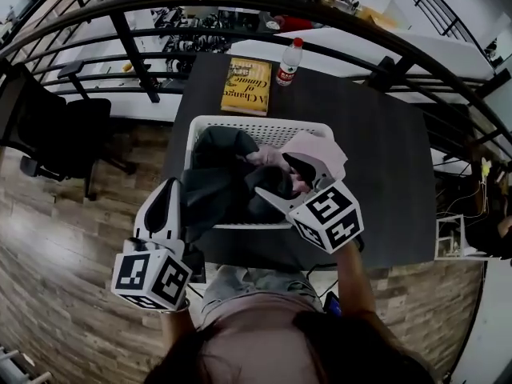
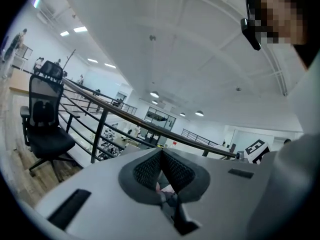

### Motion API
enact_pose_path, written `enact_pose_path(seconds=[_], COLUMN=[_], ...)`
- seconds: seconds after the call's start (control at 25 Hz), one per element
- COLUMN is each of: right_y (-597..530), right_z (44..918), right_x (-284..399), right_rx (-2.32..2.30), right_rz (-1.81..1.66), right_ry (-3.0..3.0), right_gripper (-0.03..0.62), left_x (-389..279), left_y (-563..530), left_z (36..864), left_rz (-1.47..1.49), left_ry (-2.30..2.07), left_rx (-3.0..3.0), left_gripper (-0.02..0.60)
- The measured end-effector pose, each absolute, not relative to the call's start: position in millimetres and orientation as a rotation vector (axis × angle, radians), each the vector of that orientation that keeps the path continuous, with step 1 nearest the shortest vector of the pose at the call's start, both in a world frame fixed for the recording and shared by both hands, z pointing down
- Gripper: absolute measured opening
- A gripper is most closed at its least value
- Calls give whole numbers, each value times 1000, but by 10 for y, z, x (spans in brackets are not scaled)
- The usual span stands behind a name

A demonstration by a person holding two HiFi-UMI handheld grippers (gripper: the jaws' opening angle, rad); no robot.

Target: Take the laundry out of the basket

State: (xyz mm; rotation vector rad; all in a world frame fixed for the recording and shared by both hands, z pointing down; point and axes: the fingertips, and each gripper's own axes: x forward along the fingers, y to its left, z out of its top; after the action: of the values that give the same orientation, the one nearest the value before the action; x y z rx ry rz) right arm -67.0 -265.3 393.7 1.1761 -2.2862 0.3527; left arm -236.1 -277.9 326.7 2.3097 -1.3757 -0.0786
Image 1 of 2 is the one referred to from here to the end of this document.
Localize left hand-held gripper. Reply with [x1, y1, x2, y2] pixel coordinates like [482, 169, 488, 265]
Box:
[110, 177, 194, 311]

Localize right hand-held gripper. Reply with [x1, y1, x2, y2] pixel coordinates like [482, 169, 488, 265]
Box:
[254, 151, 365, 254]

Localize pink laundry garment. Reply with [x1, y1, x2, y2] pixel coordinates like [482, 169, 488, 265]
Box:
[244, 130, 349, 196]

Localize black laundry garment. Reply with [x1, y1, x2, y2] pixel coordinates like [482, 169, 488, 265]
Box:
[178, 165, 295, 244]

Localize white plastic laundry basket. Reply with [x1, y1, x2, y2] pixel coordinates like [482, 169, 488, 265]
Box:
[184, 114, 336, 230]

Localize dark grey-green laundry garment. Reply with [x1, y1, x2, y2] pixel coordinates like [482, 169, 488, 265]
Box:
[193, 125, 260, 172]

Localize person's right forearm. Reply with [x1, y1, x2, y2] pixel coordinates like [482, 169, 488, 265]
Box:
[330, 238, 379, 322]

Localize person's left forearm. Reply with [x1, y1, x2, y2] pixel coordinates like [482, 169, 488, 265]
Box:
[158, 300, 198, 355]

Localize person's grey jeans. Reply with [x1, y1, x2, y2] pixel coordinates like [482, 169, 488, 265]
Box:
[200, 264, 326, 315]

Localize yellow book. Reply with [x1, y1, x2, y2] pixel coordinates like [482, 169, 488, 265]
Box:
[220, 57, 273, 118]

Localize blue-screen phone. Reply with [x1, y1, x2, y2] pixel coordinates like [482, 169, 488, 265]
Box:
[322, 291, 344, 318]

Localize clear red-capped water bottle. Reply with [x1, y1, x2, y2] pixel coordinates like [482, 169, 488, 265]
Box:
[275, 37, 304, 87]

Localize person's pink shirt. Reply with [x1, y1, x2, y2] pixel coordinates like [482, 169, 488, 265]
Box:
[198, 290, 327, 384]

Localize black office chair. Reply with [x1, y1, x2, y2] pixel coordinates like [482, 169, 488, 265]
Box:
[0, 60, 138, 202]

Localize red cloth item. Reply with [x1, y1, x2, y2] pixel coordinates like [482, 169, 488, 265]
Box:
[279, 14, 314, 32]

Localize white background desk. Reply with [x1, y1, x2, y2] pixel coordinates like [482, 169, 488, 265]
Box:
[230, 27, 496, 82]

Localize black metal railing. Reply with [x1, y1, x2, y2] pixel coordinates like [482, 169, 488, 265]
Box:
[0, 0, 512, 167]

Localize black cable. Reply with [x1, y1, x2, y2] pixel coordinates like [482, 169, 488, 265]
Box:
[306, 260, 341, 298]

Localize silver wrist bracelet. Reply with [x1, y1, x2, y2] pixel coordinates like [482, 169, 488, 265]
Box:
[162, 298, 191, 315]

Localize white wire rack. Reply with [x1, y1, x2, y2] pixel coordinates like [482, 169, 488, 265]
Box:
[434, 213, 501, 262]

